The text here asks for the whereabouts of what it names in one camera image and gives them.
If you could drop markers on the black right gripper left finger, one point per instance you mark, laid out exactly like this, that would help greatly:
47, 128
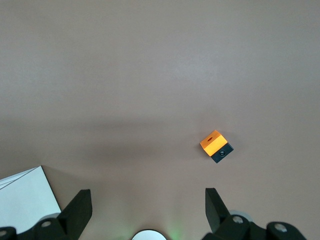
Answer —
75, 215

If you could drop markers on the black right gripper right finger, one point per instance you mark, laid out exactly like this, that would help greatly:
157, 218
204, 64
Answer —
217, 212

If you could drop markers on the white drawer cabinet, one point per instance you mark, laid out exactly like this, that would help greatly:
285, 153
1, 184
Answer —
25, 195

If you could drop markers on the orange and black button box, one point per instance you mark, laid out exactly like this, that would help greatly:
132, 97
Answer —
212, 145

